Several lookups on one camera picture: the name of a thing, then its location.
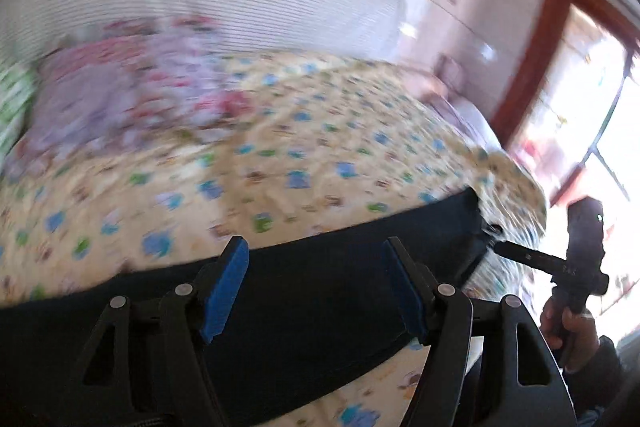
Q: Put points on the green striped pillow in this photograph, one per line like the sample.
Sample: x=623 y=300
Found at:
x=12 y=104

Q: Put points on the wooden door frame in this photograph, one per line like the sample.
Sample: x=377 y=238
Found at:
x=530 y=72

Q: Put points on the person's right forearm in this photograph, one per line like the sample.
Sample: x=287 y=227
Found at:
x=597 y=372

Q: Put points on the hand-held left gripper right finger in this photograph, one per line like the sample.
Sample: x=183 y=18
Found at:
x=402 y=292

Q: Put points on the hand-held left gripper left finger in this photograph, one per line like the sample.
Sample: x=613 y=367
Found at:
x=227 y=279

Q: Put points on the dark navy pants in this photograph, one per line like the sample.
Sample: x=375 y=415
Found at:
x=310 y=287

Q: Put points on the yellow patterned bed sheet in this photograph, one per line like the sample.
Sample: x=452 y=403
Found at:
x=280 y=162

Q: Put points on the person's right hand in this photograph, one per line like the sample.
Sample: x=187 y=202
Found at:
x=567 y=332

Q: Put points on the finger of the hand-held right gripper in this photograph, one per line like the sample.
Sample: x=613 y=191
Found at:
x=517 y=252

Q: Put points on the pink floral blanket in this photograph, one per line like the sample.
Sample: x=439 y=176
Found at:
x=130 y=92

